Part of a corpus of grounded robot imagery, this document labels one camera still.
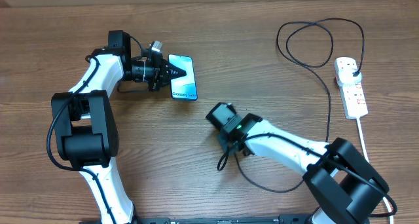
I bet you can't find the Samsung Galaxy smartphone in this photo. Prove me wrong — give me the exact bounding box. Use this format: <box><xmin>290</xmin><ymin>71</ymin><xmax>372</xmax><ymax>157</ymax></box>
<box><xmin>168</xmin><ymin>54</ymin><xmax>198</xmax><ymax>101</ymax></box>

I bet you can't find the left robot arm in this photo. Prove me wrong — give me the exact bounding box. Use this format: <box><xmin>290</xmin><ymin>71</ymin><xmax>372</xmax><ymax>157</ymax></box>
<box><xmin>46</xmin><ymin>30</ymin><xmax>194</xmax><ymax>223</ymax></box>

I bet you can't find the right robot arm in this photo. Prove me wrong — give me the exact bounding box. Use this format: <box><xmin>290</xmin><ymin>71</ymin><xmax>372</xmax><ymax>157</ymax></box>
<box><xmin>206</xmin><ymin>102</ymin><xmax>389</xmax><ymax>223</ymax></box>

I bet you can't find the white charger plug adapter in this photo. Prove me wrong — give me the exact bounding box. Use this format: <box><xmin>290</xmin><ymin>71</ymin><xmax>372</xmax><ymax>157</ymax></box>
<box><xmin>336</xmin><ymin>69</ymin><xmax>362</xmax><ymax>86</ymax></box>

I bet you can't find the white power strip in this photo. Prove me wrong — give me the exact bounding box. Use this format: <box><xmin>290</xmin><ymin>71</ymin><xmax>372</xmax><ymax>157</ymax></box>
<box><xmin>334</xmin><ymin>57</ymin><xmax>368</xmax><ymax>119</ymax></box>

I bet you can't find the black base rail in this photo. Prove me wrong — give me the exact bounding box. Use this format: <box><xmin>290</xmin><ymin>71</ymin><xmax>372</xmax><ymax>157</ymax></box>
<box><xmin>78</xmin><ymin>213</ymin><xmax>312</xmax><ymax>224</ymax></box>

